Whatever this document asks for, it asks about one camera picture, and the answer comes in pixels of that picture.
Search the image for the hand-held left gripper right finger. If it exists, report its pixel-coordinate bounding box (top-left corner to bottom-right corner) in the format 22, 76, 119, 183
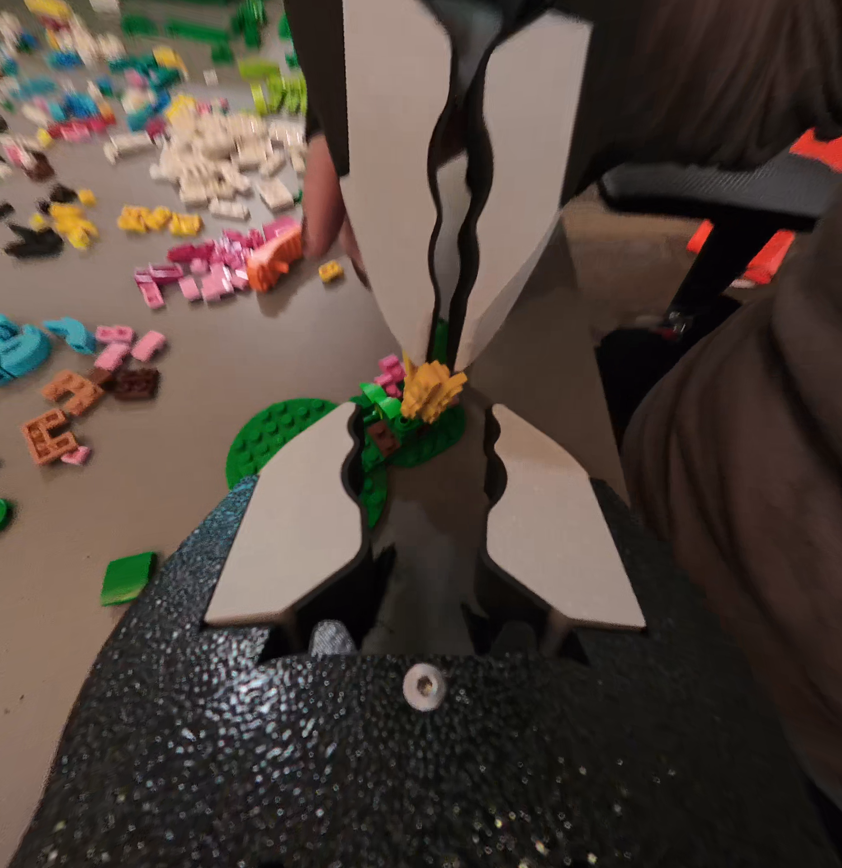
475, 404, 648, 636

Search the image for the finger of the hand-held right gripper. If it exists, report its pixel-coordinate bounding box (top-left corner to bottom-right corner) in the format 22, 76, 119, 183
341, 0, 457, 367
454, 14, 593, 373

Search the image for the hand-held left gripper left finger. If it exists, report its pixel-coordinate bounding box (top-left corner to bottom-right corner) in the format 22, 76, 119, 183
203, 402, 372, 629

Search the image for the green brick plant model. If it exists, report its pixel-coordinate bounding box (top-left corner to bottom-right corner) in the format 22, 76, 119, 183
224, 319, 466, 530

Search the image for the yellow brick flower assembly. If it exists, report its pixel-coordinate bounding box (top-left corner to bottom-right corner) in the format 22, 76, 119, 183
399, 356, 469, 425

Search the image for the person's right forearm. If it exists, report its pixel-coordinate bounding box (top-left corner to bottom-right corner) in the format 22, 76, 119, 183
557, 0, 842, 204

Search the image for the grey desk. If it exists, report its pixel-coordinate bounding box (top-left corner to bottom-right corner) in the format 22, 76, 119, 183
0, 0, 632, 868

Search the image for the person's right hand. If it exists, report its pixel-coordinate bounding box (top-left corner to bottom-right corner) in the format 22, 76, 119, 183
302, 136, 369, 289

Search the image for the pile of white bricks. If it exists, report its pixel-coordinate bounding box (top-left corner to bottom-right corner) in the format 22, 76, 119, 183
150, 112, 307, 221

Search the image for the orange curved brick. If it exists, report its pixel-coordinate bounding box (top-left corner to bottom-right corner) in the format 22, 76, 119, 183
246, 222, 304, 294

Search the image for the green curved brick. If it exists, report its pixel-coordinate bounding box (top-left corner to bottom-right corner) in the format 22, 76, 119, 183
100, 551, 159, 608

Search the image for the person's brown sweater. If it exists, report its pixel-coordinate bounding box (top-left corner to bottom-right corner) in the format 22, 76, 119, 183
621, 183, 842, 808

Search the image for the black chair armrest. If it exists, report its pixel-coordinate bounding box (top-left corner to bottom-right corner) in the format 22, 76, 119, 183
597, 159, 836, 333

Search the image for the cluster of pink bricks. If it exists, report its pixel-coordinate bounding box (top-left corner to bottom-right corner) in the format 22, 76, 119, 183
134, 217, 300, 309

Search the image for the dark brown brick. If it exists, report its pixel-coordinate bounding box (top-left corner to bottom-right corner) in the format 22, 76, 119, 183
112, 366, 161, 401

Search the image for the pile of mixed bricks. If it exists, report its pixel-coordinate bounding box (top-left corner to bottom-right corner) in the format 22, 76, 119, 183
0, 0, 307, 170

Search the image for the tan angled brick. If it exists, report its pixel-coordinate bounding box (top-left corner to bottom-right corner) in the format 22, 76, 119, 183
21, 407, 80, 467
41, 369, 104, 416

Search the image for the yellow brick cluster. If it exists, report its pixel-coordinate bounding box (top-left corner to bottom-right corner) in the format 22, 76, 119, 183
29, 202, 99, 250

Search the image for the small teal arch brick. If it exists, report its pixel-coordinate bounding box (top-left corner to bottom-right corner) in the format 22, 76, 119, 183
44, 316, 96, 355

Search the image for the large teal arch brick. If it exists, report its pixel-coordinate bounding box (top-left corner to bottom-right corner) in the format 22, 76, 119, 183
0, 325, 53, 387

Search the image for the black brick piece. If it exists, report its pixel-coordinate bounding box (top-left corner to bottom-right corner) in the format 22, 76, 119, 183
4, 224, 64, 260

